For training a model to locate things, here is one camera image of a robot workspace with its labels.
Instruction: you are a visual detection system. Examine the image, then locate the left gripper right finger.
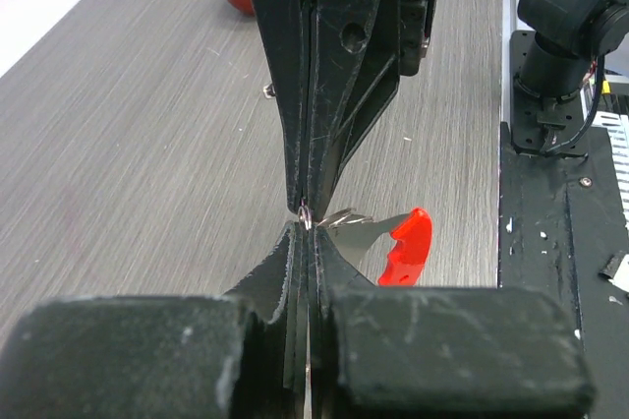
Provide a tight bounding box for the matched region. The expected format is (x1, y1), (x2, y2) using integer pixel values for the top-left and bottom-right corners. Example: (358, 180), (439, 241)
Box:
(309, 229), (595, 418)

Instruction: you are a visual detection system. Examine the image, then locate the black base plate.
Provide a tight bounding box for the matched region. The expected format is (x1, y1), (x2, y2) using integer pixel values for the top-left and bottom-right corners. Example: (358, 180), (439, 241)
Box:
(496, 30), (629, 390)

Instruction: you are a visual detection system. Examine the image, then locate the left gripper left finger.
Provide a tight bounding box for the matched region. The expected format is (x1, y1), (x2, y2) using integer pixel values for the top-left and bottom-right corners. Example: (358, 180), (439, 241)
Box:
(1, 222), (308, 418)

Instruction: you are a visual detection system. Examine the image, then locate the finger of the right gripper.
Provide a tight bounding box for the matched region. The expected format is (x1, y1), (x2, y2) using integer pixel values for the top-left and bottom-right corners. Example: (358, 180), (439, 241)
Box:
(252, 0), (314, 212)
(307, 0), (436, 217)

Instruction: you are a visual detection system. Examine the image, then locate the grey keyring holder red handle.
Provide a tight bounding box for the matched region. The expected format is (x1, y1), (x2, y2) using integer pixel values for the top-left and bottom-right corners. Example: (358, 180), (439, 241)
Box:
(301, 208), (433, 287)

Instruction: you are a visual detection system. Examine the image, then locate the black key fob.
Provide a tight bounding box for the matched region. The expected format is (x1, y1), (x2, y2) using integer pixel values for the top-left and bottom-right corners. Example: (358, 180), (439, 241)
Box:
(262, 84), (276, 99)

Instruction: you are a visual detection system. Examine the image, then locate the slotted cable duct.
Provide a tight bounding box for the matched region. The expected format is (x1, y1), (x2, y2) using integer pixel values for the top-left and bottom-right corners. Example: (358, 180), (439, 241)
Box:
(592, 74), (629, 233)

